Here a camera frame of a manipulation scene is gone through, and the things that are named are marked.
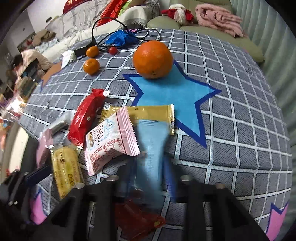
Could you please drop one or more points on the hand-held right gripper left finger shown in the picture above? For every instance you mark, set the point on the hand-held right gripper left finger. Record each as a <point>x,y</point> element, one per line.
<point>122,185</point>

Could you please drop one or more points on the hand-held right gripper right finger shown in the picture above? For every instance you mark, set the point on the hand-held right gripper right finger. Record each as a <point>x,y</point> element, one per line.
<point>170,180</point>

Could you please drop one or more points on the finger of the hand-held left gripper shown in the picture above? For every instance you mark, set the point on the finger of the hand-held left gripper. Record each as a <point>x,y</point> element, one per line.
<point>38,176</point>

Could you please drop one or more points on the light blue snack packet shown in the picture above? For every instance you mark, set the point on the light blue snack packet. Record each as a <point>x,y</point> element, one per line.
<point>151,157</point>

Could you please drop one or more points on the crinkly red snack packet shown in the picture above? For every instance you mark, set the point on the crinkly red snack packet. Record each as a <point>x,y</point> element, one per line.
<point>136,220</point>

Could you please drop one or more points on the pink white snack packet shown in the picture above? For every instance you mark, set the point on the pink white snack packet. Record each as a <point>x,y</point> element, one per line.
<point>111,141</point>

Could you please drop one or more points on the pink paper star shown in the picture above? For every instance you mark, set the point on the pink paper star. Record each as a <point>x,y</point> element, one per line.
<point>278,222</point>
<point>37,208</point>

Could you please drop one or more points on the plain pink snack packet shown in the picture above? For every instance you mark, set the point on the plain pink snack packet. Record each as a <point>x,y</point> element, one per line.
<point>44,148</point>

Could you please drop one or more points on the clear yellow biscuit packet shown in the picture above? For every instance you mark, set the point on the clear yellow biscuit packet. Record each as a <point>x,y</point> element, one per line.
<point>66,169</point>

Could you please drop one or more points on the silver white snack packet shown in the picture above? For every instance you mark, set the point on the silver white snack packet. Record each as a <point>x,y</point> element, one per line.
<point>61,121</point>

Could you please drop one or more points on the gold snack packet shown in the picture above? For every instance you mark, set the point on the gold snack packet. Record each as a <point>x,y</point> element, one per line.
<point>150,112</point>

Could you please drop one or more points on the long red snack packet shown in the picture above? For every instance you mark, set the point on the long red snack packet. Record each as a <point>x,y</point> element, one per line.
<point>85,118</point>

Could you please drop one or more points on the blue paper star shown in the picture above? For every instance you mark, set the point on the blue paper star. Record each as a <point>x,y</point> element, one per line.
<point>171,97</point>

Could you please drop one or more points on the grey checked tablecloth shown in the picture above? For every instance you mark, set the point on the grey checked tablecloth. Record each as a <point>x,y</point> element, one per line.
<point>231,115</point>

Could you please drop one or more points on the brown paper star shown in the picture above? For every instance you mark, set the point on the brown paper star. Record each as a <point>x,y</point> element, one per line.
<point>52,73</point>

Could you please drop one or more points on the white crumpled tissue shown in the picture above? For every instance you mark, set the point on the white crumpled tissue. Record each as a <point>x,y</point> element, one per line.
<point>68,58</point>

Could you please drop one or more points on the small mandarin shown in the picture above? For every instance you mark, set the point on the small mandarin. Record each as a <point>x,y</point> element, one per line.
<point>92,52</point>
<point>91,66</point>

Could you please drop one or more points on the large orange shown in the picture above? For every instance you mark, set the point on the large orange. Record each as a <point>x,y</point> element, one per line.
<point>153,59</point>

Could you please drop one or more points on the black power bank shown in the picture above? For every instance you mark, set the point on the black power bank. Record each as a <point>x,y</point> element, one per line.
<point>82,51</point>

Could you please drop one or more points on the red cherry tomato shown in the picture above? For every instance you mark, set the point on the red cherry tomato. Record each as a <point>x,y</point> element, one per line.
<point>112,50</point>

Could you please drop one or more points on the blue plastic bag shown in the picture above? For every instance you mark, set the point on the blue plastic bag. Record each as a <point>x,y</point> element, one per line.
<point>120,38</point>

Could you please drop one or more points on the green sofa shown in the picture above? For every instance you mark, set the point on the green sofa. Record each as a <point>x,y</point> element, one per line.
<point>222,39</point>

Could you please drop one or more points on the red white plush toy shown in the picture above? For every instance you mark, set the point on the red white plush toy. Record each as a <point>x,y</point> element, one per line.
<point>180,14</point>

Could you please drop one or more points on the pink fluffy blanket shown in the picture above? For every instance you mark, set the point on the pink fluffy blanket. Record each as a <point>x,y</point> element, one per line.
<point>217,19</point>

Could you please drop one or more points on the white sofa throw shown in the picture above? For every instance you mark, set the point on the white sofa throw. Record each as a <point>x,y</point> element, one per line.
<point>129,16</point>

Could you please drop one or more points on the red cushion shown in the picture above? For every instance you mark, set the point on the red cushion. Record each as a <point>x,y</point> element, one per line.
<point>74,5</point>

